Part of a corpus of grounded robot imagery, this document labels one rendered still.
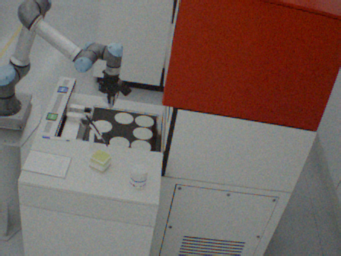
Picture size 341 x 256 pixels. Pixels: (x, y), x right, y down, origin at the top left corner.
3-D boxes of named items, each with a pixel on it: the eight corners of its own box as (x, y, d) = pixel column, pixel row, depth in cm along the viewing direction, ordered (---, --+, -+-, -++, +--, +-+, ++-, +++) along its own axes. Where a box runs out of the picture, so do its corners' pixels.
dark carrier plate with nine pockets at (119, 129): (157, 116, 267) (157, 116, 266) (152, 157, 239) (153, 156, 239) (94, 107, 265) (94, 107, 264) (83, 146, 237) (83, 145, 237)
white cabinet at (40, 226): (146, 203, 339) (164, 107, 290) (135, 318, 261) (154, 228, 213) (57, 189, 335) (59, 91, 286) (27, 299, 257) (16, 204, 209)
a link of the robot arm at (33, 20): (14, 2, 209) (94, 63, 217) (26, -5, 218) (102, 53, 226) (4, 20, 216) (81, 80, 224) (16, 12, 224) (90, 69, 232)
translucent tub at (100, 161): (111, 166, 218) (112, 154, 214) (102, 175, 213) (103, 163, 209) (97, 159, 220) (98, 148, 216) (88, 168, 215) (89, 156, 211)
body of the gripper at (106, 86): (106, 86, 250) (109, 65, 243) (119, 91, 248) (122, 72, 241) (97, 91, 245) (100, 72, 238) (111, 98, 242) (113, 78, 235)
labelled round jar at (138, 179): (145, 180, 214) (148, 164, 209) (145, 192, 209) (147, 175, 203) (129, 178, 214) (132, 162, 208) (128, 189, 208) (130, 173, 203)
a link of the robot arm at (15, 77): (-10, 94, 242) (-12, 72, 234) (2, 82, 253) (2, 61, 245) (8, 99, 241) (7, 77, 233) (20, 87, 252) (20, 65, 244)
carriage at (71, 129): (84, 113, 266) (84, 109, 264) (71, 155, 237) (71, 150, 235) (70, 111, 266) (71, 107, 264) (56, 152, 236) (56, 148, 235)
